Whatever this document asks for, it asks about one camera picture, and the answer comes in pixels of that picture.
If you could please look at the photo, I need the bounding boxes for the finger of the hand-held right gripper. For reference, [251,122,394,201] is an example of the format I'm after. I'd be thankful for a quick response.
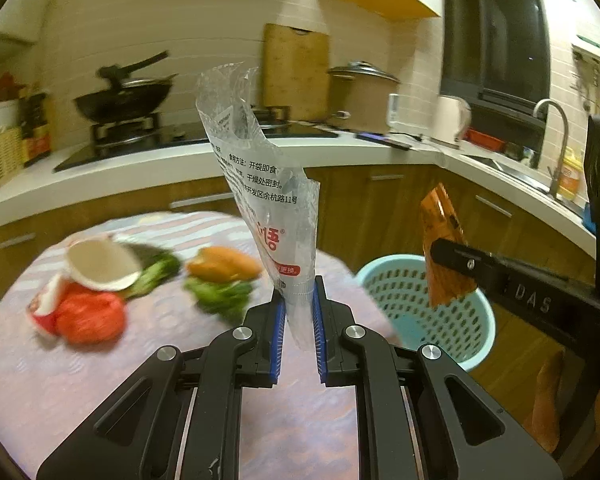
[422,238,503,293]

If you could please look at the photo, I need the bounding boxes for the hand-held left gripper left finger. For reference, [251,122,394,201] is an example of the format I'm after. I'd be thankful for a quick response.
[36,294,287,480]

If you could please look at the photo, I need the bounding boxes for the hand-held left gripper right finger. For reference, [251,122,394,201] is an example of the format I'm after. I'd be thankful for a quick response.
[311,275,563,480]

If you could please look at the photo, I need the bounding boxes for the orange snack wrapper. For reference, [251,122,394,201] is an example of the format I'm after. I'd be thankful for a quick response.
[420,183,479,308]

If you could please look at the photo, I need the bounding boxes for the light blue perforated basket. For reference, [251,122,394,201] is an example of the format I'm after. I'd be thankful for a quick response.
[354,254,496,373]

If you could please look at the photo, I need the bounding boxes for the green leafy vegetable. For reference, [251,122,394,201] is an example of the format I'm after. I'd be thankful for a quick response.
[184,277,255,323]
[125,249,181,302]

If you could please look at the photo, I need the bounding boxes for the orange carrot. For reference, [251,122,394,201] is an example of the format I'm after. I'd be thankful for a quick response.
[186,246,263,283]

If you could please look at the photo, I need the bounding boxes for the clear printed plastic wrapper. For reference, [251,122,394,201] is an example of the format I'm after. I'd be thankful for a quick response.
[195,61,322,352]

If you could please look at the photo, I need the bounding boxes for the red tomato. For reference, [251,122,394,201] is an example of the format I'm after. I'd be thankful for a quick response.
[55,290,127,345]

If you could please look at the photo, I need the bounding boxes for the orange-red paper cup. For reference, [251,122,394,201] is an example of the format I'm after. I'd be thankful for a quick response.
[26,237,143,335]

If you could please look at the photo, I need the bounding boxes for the person's right hand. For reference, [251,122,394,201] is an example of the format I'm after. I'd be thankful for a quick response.
[534,349,600,457]

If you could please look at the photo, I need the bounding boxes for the yellow detergent bottle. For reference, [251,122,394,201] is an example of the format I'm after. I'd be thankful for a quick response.
[557,147,586,201]

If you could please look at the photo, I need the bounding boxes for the metal faucet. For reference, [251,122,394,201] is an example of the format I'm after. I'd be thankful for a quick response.
[534,99,571,196]

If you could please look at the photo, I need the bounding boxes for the steel sink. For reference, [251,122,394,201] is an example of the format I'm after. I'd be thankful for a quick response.
[475,156,581,211]

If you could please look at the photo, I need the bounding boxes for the red container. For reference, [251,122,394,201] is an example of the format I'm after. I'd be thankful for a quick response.
[465,127,506,153]

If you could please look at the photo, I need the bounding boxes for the wooden base cabinet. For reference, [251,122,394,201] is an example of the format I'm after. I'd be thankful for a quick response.
[0,162,600,311]

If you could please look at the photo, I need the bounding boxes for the white electric kettle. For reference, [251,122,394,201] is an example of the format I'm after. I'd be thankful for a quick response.
[432,94,473,150]

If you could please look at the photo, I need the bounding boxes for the dark smartphone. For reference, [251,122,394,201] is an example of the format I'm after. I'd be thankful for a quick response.
[356,131,412,151]

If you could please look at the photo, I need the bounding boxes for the dark window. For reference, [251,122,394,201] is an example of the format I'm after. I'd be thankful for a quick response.
[440,0,553,123]

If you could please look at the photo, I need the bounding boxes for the beige rice cooker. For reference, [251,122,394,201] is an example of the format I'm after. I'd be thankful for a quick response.
[327,61,401,133]

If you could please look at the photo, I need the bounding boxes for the pink patterned tablecloth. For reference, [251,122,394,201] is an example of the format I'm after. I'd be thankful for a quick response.
[0,210,396,480]

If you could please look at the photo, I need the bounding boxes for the black gas stove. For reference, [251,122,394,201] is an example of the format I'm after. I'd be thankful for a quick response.
[54,110,341,173]

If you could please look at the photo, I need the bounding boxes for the wooden cutting board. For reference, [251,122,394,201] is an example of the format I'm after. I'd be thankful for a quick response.
[262,23,330,122]

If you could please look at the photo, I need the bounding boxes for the black wok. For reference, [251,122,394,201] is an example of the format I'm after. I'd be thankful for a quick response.
[74,50,176,125]

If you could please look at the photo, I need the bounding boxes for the dark sauce bottle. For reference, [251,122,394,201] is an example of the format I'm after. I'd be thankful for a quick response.
[20,85,53,168]

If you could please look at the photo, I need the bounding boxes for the beige woven basket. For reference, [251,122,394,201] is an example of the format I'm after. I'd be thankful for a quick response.
[0,125,23,188]

